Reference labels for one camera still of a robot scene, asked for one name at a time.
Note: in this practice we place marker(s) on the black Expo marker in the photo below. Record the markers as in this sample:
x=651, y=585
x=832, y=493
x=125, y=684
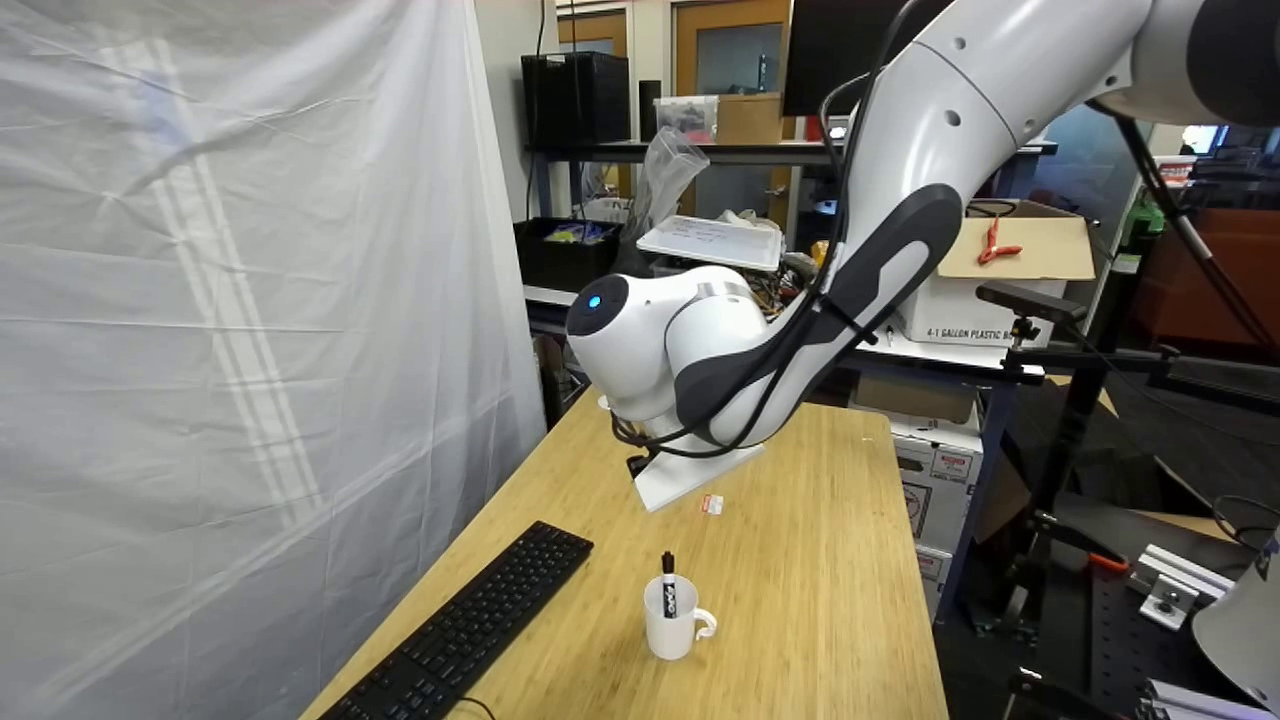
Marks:
x=668, y=590

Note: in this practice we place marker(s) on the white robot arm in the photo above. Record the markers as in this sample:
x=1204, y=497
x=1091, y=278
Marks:
x=694, y=366

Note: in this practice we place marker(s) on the white under-desk cabinet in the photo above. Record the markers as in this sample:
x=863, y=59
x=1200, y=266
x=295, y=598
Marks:
x=938, y=472

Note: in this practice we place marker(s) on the black storage bin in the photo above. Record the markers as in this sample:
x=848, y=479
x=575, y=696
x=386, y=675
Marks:
x=567, y=254

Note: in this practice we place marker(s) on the white plastic tray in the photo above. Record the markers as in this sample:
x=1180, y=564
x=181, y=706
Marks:
x=715, y=242

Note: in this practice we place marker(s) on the small white cap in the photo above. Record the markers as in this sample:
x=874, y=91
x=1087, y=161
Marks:
x=719, y=506

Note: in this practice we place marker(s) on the black desktop computer tower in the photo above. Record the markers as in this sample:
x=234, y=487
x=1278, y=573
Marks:
x=575, y=99

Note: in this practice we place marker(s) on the white ceramic mug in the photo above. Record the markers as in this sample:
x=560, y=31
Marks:
x=678, y=639

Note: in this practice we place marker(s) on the white cardboard box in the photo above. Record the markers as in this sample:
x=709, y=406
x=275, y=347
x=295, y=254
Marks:
x=952, y=315

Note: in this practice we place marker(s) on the black computer monitor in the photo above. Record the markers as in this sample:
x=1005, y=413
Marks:
x=832, y=40

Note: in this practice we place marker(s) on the white translucent curtain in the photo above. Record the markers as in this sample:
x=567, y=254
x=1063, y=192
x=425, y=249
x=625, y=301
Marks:
x=262, y=336

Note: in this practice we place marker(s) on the black computer keyboard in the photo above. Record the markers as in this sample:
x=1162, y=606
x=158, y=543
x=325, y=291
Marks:
x=435, y=671

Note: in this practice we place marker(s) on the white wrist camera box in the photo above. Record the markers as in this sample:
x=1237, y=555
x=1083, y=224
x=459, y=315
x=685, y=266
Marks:
x=673, y=479

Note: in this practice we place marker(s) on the black camera tripod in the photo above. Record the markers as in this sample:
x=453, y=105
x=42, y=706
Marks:
x=1091, y=353

